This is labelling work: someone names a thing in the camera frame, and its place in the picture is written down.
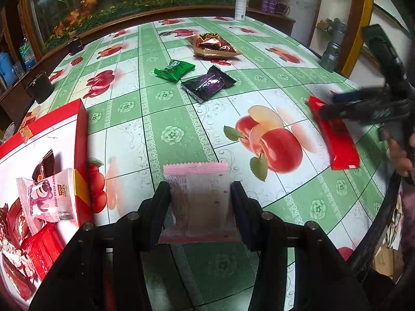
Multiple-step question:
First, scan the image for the dark wooden shelf unit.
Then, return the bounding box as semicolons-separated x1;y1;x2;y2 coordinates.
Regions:
0;6;43;137

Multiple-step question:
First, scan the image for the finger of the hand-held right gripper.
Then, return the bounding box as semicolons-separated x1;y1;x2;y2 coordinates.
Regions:
331;86;390;104
319;99;406;125

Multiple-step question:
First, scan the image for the white spray bottle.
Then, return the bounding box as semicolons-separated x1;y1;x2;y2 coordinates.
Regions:
234;0;247;22

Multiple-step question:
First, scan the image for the green snack packet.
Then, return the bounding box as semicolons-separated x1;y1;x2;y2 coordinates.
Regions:
154;60;196;81

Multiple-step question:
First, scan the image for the large black box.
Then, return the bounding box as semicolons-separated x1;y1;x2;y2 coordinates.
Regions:
26;73;55;103

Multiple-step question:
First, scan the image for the gold brown snack packet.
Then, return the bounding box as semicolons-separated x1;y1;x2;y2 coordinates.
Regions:
185;32;244;59

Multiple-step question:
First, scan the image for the dark red illustrated snack packet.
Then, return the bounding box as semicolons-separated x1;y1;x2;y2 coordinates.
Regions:
5;197;33;243
0;230;36;302

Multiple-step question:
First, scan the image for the grey metal flashlight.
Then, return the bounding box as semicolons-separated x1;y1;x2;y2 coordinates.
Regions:
320;18;350;73

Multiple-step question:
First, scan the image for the pink bear snack packet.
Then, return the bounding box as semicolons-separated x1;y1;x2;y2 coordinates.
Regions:
16;167;80;223

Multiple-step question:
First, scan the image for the person's right hand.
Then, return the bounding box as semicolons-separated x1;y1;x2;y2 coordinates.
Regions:
387;136;415;185

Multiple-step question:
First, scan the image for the pale pink snack packet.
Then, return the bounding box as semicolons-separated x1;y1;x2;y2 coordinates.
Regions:
162;162;240;244

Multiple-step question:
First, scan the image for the red cardboard box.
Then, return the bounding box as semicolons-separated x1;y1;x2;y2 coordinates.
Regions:
0;99;94;311

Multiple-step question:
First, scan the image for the blue plastic bottle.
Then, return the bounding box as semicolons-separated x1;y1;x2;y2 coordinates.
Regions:
0;52;15;85

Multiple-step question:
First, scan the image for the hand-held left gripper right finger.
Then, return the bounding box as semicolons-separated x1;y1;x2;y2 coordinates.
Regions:
230;181;372;311

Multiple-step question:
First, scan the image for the small black box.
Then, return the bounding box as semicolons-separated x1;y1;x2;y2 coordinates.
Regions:
69;38;85;55

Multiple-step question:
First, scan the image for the dark wooden side cabinet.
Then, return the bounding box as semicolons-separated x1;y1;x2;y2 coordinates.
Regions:
246;0;297;38

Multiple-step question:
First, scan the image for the black purple snack packet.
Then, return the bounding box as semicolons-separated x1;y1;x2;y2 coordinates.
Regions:
181;65;237;103

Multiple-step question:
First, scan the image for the green label bottle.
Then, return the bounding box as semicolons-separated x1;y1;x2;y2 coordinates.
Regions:
19;40;36;70

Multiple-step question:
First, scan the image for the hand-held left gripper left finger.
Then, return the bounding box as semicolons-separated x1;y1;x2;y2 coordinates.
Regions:
29;181;172;311

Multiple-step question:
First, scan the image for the yellow wooden post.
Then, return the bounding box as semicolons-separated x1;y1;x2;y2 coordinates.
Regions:
335;0;377;75

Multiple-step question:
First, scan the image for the dark brown snack packet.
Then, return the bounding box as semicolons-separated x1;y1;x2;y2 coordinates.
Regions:
32;149;55;180

